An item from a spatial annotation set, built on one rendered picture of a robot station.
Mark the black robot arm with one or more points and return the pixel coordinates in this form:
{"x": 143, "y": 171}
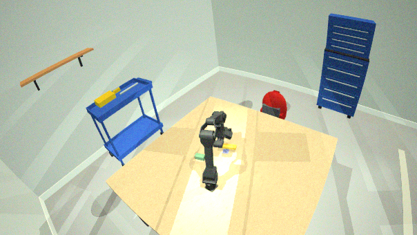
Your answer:
{"x": 207, "y": 139}

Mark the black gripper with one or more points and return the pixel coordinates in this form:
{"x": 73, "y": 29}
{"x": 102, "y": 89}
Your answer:
{"x": 220, "y": 142}

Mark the pale green block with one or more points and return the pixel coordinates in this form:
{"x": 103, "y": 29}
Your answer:
{"x": 199, "y": 156}

